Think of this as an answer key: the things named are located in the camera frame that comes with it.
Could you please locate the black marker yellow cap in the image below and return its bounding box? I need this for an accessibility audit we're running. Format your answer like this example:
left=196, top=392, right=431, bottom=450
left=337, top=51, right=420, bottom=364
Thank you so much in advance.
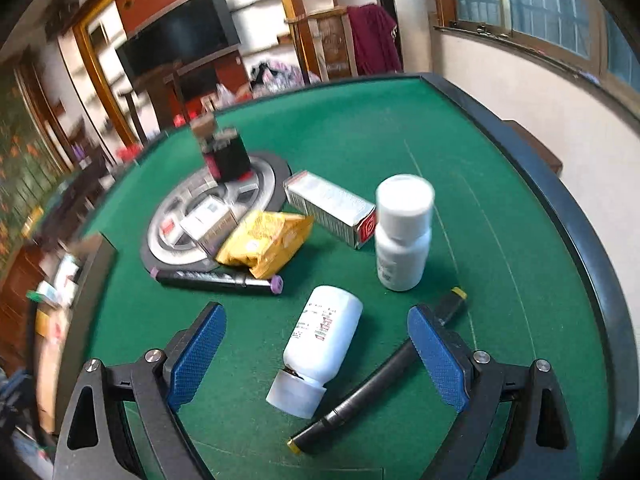
left=288, top=287, right=468, bottom=454

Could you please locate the white bottle blue label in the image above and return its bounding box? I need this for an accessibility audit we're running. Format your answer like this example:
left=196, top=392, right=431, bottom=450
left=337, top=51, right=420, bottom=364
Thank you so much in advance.
left=266, top=285, right=363, bottom=419

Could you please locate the yellow snack packet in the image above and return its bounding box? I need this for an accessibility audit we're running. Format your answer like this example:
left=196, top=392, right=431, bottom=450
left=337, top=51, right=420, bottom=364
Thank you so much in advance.
left=216, top=210, right=314, bottom=280

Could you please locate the white pill bottle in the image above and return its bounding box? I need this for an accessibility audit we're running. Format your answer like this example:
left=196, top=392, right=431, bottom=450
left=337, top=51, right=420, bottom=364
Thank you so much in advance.
left=374, top=174, right=435, bottom=292

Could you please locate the small grey carton box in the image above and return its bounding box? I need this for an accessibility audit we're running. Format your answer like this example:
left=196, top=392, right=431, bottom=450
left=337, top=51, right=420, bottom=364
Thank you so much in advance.
left=180, top=197, right=238, bottom=258

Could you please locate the cardboard tray box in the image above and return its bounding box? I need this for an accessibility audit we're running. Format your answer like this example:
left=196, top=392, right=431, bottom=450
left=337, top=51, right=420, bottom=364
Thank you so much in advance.
left=29, top=231, right=120, bottom=436

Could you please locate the long white medicine box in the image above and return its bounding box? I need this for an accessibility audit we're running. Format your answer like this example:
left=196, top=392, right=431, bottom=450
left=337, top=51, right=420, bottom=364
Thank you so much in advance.
left=283, top=170, right=376, bottom=249

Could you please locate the round table centre console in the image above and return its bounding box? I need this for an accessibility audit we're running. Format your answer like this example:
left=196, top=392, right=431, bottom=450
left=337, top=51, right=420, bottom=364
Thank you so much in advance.
left=141, top=152, right=292, bottom=272

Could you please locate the brown wooden stool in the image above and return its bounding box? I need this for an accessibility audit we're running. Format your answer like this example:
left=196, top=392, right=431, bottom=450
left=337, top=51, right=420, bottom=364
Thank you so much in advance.
left=504, top=119, right=563, bottom=177

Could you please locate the wooden chair near television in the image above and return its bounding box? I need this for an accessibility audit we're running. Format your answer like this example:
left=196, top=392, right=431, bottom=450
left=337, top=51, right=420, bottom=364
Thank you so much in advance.
left=117, top=61, right=191, bottom=133

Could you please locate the pile of clothes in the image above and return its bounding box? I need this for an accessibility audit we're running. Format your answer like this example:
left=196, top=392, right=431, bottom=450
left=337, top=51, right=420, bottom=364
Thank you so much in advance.
left=250, top=60, right=321, bottom=98

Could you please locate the black television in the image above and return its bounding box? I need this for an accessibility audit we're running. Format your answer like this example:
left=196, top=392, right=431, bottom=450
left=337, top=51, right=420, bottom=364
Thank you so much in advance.
left=116, top=0, right=240, bottom=80

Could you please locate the maroon cloth on chair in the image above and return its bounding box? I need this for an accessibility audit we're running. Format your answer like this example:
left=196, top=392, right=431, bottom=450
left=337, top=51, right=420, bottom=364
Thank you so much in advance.
left=347, top=3, right=402, bottom=76

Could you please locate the wooden chair with cloth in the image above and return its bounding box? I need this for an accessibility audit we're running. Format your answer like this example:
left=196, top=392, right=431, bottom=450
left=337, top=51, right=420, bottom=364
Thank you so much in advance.
left=285, top=6, right=358, bottom=82

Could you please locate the flower wall painting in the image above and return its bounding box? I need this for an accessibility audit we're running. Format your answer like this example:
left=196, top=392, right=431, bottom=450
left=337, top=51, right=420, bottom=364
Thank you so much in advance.
left=0, top=66, right=64, bottom=274

